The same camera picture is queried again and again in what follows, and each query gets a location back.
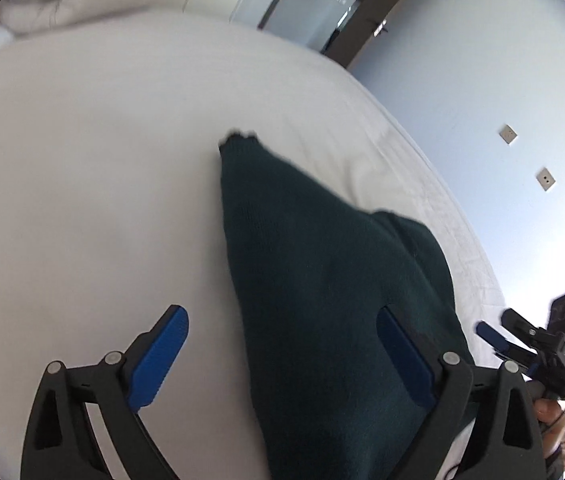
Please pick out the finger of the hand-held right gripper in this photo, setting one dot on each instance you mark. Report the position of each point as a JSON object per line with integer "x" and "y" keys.
{"x": 514, "y": 321}
{"x": 492, "y": 335}

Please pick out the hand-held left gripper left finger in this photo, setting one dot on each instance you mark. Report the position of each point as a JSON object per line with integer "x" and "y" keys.
{"x": 160, "y": 360}

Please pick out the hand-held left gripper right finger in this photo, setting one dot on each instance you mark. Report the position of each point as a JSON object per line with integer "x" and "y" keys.
{"x": 405, "y": 360}

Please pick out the dark green knit sweater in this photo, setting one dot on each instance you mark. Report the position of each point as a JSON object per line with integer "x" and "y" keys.
{"x": 322, "y": 285}

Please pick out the person's right forearm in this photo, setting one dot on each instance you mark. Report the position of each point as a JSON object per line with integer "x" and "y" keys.
{"x": 554, "y": 460}

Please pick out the person's right hand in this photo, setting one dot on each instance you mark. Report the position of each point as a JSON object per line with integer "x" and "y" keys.
{"x": 549, "y": 412}

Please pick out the white bed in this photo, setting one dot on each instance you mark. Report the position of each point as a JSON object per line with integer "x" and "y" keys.
{"x": 87, "y": 160}

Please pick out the beige wall socket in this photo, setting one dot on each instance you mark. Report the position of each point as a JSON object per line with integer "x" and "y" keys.
{"x": 508, "y": 134}
{"x": 545, "y": 178}

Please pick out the dark wooden door frame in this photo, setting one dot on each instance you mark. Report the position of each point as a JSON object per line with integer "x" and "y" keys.
{"x": 357, "y": 42}

